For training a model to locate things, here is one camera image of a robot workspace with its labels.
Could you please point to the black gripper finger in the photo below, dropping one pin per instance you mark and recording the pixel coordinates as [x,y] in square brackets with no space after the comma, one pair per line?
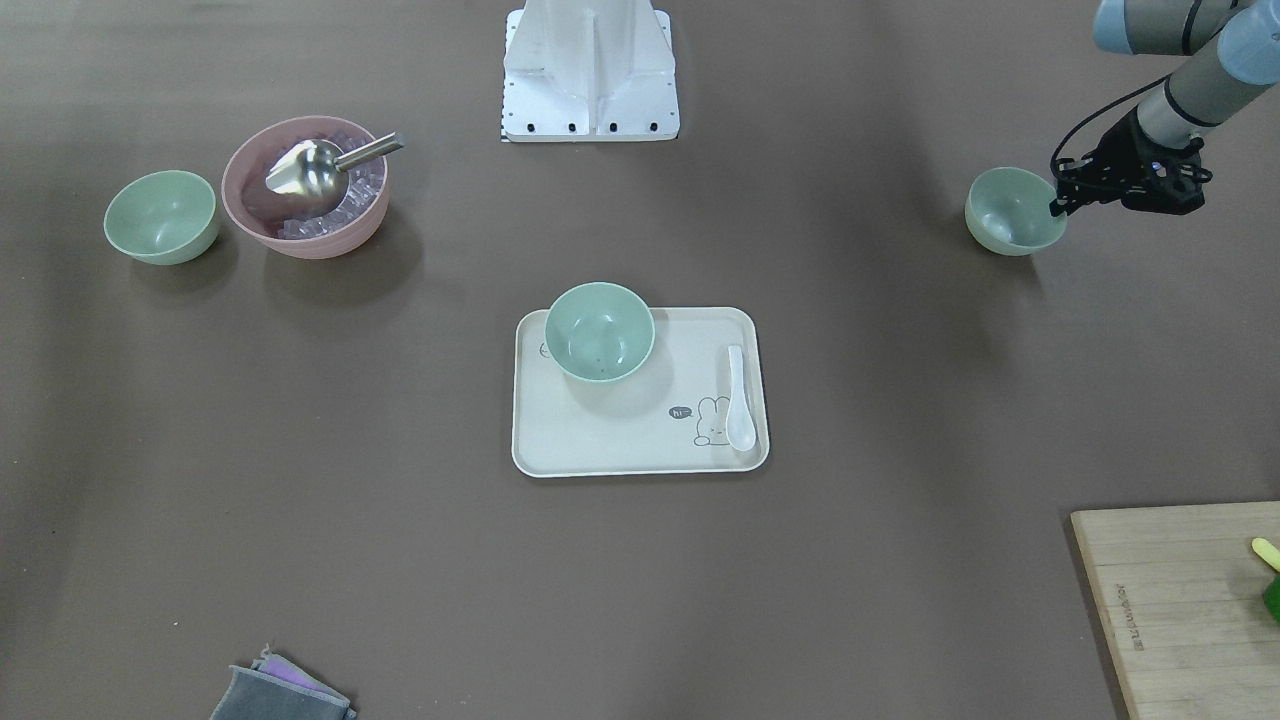
[1066,201]

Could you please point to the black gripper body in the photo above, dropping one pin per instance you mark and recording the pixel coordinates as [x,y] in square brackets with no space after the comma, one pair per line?
[1118,150]

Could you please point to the green bowl end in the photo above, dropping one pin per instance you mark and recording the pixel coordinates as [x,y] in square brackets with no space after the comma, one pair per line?
[1007,210]

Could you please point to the green bowl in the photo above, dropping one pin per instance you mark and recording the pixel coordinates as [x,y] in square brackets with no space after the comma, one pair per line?
[165,218]
[600,332]

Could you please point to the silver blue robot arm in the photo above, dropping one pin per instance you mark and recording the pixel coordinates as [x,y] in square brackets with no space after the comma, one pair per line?
[1230,51]

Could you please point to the grey purple cloth stack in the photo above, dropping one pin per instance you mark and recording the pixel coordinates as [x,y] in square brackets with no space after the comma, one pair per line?
[274,687]

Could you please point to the white ceramic spoon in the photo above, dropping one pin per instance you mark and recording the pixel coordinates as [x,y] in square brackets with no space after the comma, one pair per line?
[740,426]

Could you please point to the yellow plastic knife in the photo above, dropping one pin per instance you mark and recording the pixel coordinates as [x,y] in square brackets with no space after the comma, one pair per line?
[1266,552]

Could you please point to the wooden cutting board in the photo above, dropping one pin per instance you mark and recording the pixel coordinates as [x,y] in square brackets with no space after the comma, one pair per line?
[1180,595]

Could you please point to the green lime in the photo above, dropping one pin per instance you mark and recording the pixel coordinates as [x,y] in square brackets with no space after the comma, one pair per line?
[1271,598]

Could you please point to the cream serving tray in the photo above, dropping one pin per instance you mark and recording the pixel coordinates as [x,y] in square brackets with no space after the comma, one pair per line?
[669,417]

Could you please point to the green bowl on tray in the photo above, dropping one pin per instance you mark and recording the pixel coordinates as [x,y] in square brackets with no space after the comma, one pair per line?
[600,332]

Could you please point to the metal ice scoop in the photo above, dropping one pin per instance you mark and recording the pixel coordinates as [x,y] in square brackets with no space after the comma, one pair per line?
[311,179]

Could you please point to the pink bowl with ice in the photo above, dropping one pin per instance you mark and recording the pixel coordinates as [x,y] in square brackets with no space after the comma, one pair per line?
[343,229]

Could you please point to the white camera post base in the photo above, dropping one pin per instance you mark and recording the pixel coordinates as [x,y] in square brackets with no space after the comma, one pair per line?
[589,71]

